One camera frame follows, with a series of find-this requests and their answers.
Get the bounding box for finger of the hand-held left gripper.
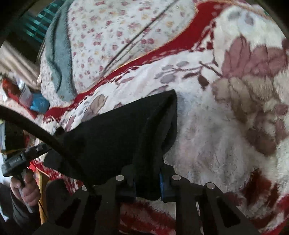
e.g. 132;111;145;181
23;144;54;159

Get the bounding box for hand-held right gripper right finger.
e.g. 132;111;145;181
158;165;260;235

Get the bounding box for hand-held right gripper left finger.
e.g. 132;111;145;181
34;166;137;235

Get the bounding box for black pants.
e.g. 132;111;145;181
43;89;179;201

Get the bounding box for person's left forearm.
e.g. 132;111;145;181
0;183;44;229

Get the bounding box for person's left hand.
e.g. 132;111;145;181
10;169;41;207

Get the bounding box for blue bag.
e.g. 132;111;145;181
29;93;51;113

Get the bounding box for clear plastic bag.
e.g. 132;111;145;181
19;85;35;107

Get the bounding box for red patterned cloth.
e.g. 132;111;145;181
1;77;23;102

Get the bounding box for red floral fleece blanket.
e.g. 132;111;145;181
23;0;289;235

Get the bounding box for beige curtain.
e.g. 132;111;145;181
0;42;42;85

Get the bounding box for teal fleece jacket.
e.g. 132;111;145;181
44;0;77;101

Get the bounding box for teal window blind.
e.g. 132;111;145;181
21;3;58;45

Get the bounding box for white floral quilt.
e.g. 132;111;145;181
37;0;199;104

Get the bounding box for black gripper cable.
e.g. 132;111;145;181
0;105;93;189

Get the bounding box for wooden bed frame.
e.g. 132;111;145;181
36;168;49;225

